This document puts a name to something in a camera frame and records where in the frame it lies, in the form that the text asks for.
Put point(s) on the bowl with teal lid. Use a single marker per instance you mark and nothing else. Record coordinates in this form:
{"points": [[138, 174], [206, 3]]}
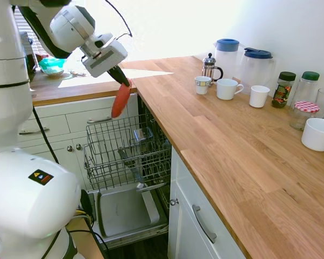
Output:
{"points": [[52, 66]]}

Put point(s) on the clear bottle green lid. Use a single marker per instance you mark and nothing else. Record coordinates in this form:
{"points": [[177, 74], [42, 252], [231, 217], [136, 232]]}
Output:
{"points": [[309, 86]]}

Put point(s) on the glass French press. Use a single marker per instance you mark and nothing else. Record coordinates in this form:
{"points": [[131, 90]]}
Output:
{"points": [[210, 68]]}

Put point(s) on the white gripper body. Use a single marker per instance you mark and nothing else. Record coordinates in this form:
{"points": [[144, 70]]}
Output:
{"points": [[105, 59]]}

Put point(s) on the clear pitcher dark blue lid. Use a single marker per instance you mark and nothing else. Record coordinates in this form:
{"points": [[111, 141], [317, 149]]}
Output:
{"points": [[256, 71]]}

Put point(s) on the white cabinet door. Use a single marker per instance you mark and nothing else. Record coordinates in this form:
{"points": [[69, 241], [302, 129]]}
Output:
{"points": [[183, 232]]}

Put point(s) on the dishwasher door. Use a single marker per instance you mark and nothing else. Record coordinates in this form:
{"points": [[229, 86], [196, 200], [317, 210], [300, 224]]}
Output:
{"points": [[124, 213]]}

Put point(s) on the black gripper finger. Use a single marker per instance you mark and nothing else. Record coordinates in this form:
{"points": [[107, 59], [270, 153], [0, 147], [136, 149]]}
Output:
{"points": [[118, 76], [123, 74]]}

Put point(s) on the coffee jar black lid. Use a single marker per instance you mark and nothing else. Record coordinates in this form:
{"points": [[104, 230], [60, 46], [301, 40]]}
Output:
{"points": [[283, 91]]}

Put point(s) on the round metal cabinet knob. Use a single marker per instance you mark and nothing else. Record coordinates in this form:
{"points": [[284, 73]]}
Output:
{"points": [[174, 201], [70, 148], [78, 147]]}

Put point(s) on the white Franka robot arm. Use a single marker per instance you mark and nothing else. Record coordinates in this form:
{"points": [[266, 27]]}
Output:
{"points": [[16, 189]]}

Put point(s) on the red spatula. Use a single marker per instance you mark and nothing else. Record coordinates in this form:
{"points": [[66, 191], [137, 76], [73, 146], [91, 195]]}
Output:
{"points": [[120, 102]]}

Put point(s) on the patterned paper cup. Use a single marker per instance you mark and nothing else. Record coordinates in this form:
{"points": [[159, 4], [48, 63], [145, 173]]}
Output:
{"points": [[202, 86]]}

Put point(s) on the window blinds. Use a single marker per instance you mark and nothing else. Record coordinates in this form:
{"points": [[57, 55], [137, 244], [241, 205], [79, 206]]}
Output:
{"points": [[23, 19]]}

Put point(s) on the clear pitcher light blue lid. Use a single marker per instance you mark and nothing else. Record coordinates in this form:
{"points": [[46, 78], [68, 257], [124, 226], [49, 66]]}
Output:
{"points": [[226, 58]]}

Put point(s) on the wooden robot mounting board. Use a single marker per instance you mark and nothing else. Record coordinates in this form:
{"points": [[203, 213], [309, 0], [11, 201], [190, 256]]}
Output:
{"points": [[87, 242]]}

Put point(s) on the wide white bowl cup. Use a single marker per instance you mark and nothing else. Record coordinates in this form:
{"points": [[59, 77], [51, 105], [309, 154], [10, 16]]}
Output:
{"points": [[317, 135]]}

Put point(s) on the glass jar red checkered lid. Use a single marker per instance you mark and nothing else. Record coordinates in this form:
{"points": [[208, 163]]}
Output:
{"points": [[303, 113]]}

